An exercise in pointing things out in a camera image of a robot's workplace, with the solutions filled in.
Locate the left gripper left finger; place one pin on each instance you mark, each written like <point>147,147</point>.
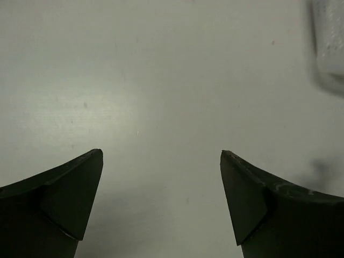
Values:
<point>46,215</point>

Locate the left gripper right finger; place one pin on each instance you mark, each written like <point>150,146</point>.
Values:
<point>272,217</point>

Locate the white plastic basket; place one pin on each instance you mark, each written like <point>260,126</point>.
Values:
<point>326,28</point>

